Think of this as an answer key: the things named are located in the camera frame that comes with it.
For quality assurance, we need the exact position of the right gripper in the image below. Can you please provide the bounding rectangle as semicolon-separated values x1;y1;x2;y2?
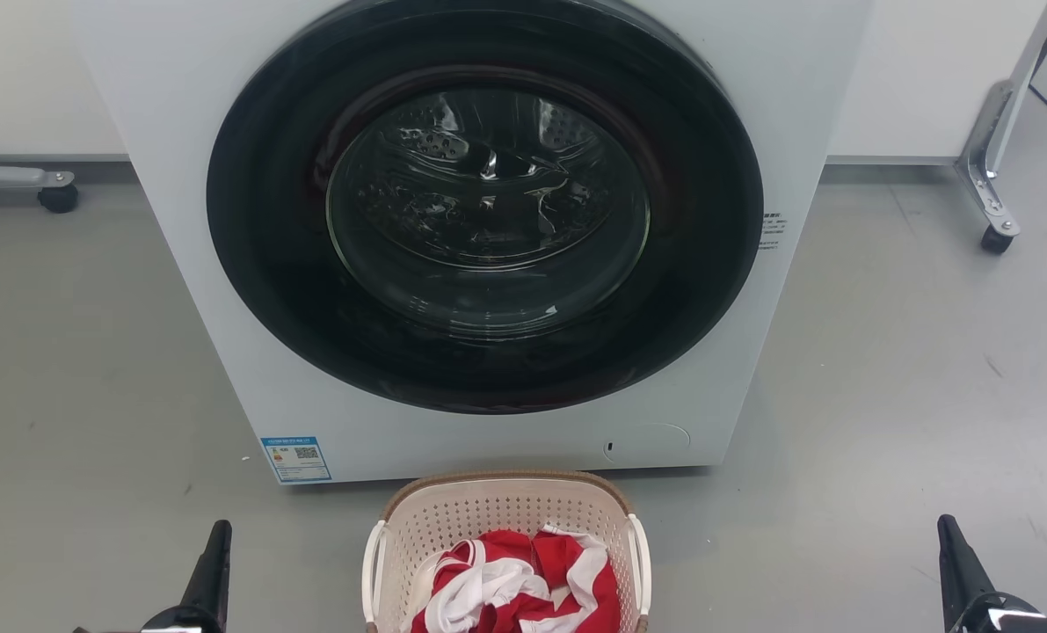
937;514;1047;633

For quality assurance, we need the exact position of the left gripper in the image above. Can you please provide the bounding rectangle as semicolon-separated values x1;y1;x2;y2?
72;520;233;633

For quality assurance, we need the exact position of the cream perforated laundry basket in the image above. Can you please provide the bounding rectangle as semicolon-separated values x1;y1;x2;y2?
362;470;652;633

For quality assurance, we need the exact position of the blue energy label sticker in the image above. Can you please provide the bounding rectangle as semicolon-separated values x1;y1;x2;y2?
260;436;333;485

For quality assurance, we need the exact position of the red and white garment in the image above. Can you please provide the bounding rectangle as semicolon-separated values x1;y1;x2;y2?
410;525;622;633

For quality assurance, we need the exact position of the round white filter cover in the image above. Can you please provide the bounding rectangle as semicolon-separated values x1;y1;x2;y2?
601;423;692;465

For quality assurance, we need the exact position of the black round washer door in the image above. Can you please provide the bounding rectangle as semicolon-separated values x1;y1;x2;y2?
206;0;765;415

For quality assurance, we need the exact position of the white front-load washing machine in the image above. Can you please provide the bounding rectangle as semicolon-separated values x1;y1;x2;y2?
72;0;876;486

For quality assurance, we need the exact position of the grey metal leg with caster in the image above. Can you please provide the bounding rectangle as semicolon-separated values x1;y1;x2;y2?
0;154;80;215
955;0;1047;256

